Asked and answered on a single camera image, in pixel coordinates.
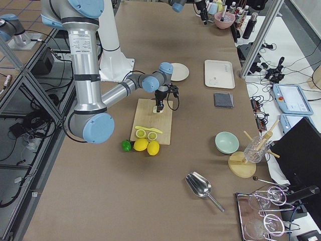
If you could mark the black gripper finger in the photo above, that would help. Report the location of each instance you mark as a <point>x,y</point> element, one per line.
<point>162,105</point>
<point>158,108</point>

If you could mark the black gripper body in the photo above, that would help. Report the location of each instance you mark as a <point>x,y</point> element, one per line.
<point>159,96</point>
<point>202,8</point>

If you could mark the white steamed bun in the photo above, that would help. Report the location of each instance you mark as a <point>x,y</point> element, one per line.
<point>155,110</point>

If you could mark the cream round plate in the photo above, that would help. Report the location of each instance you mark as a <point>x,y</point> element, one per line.
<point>180,72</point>

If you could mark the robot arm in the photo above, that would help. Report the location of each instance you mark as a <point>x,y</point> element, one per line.
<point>95,53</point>
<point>177,6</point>

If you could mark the cream rabbit tray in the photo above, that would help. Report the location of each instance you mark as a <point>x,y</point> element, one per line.
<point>219,74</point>

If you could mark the dark framed tray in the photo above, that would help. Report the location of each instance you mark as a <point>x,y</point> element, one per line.
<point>244,212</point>

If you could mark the light blue cup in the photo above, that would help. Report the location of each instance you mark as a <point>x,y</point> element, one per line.
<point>212,8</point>

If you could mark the bamboo cutting board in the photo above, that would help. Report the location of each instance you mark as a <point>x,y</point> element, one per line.
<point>145,117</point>

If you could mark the yellow cup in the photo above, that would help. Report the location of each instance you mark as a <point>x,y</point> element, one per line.
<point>219,5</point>

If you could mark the yellow plastic knife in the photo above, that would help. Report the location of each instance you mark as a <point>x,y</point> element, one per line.
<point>149,129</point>

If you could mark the lemon half lower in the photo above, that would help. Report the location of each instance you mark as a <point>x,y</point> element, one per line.
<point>152,136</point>

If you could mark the lemon half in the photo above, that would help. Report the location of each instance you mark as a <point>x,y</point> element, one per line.
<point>140,133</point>
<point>152,136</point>

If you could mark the pink bowl with ice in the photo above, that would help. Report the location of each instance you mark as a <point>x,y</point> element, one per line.
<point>229,19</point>

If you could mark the lemon half upper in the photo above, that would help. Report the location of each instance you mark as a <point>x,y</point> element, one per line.
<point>140,133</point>

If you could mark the whole lemon upper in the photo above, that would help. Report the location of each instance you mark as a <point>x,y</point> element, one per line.
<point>140,144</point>

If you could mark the whole lemon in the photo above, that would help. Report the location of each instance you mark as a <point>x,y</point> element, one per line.
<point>153,148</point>
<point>140,144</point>

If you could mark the whole lemon lower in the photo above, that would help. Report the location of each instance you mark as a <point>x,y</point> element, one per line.
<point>153,148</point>

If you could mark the green lime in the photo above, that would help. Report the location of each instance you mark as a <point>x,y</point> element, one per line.
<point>126,145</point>

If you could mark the black thermos bottle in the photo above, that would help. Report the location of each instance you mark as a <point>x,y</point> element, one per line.
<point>250,26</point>

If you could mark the folded grey cloth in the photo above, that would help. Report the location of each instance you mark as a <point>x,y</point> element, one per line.
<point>223,100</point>

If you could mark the light green bowl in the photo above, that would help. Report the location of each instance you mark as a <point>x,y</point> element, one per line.
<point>226,142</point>

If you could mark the metal scoop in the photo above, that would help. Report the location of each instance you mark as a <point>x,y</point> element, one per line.
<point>202,187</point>

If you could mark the wooden mug tree stand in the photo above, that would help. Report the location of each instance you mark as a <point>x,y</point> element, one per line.
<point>245,169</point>

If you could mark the crystal glass on stand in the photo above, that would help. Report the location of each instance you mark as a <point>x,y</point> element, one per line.
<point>256,150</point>

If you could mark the teach pendant rear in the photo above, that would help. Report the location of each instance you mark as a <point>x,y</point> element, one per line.
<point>288,121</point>

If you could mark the teach pendant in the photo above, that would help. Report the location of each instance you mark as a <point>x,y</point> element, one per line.
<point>288,121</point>
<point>291,99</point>

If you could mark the teach pendant front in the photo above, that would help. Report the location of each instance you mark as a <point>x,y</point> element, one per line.
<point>291,99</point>

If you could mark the upside-down wine glass upper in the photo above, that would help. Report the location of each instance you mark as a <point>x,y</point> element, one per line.
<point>262,200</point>

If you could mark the upside-down wine glass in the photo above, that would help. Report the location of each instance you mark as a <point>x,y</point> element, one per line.
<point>268,228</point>
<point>262,200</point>

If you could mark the black monitor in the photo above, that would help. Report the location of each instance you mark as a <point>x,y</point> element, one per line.
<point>299,151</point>

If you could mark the upside-down wine glass lower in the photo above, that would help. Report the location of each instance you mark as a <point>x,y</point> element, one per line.
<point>268,228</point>

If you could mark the aluminium frame post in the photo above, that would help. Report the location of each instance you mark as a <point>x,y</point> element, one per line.
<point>266,25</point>

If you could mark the wire glass rack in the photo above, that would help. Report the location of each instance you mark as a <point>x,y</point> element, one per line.
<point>289,225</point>

